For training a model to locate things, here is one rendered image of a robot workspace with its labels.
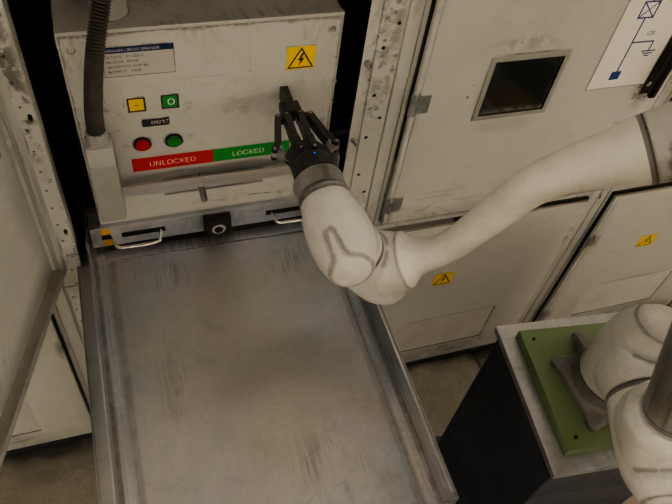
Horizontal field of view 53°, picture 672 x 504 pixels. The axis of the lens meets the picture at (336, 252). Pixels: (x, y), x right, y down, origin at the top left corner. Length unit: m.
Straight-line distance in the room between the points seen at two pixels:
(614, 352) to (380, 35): 0.76
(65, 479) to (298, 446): 1.08
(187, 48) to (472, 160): 0.70
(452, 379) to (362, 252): 1.45
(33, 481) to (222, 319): 1.02
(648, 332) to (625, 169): 0.50
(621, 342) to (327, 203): 0.67
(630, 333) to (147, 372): 0.94
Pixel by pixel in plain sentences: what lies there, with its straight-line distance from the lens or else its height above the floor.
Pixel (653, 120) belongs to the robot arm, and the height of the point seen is 1.53.
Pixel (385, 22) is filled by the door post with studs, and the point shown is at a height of 1.39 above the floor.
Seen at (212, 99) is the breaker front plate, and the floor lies 1.23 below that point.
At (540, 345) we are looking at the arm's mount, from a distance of 1.64.
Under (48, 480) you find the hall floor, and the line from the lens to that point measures 2.27.
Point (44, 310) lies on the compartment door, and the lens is 1.52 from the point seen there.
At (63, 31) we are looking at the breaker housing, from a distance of 1.22.
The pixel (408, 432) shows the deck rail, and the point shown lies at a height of 0.85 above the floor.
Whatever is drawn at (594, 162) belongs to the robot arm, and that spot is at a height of 1.46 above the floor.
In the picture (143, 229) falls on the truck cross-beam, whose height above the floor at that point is 0.90.
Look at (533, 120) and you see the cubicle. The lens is 1.59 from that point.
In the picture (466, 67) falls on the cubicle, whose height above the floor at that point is 1.29.
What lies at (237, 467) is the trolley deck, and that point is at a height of 0.85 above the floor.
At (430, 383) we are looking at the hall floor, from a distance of 2.41.
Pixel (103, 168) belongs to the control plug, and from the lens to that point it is 1.26.
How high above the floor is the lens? 2.07
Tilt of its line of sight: 51 degrees down
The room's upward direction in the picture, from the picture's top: 10 degrees clockwise
